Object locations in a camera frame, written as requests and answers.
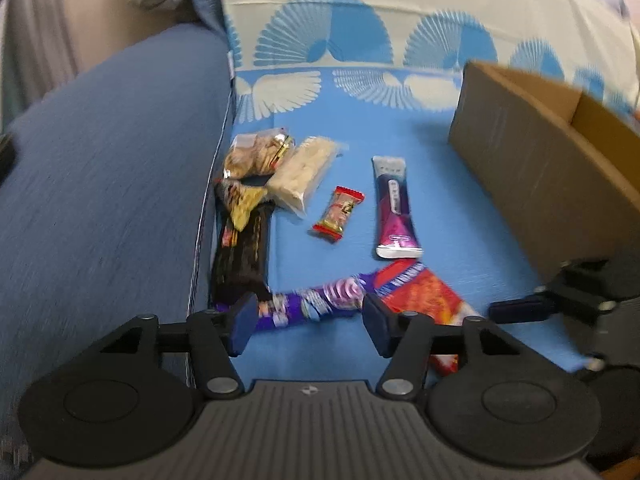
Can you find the clear bag of cookies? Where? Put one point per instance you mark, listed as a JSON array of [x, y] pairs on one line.
[[252, 155]]

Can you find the black snack bar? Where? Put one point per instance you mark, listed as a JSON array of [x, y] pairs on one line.
[[242, 255]]

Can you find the purple snack packet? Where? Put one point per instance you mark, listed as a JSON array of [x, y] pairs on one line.
[[320, 301]]

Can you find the grey curtain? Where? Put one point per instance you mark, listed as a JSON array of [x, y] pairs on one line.
[[30, 25]]

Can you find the blue printed blanket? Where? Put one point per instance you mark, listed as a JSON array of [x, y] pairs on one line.
[[360, 75]]

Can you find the red candy wrapper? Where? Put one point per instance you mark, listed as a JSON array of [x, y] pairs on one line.
[[339, 212]]

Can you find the purple toothpaste tube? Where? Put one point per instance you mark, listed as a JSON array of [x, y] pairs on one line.
[[396, 205]]

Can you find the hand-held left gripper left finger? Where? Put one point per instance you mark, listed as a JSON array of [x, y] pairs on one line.
[[243, 322]]

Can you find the orange snack packet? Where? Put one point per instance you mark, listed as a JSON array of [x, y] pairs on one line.
[[425, 292]]

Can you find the cardboard box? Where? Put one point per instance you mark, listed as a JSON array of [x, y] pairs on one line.
[[545, 160]]

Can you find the yellow snack packet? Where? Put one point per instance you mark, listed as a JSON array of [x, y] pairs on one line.
[[242, 202]]

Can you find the blue sofa cushion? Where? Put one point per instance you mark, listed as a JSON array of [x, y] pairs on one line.
[[105, 185]]

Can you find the white rice cracker pack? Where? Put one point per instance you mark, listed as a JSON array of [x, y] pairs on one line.
[[302, 172]]

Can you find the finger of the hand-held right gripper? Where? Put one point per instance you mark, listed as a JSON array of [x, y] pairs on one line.
[[520, 309]]

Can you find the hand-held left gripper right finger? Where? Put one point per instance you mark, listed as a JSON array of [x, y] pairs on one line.
[[376, 324]]

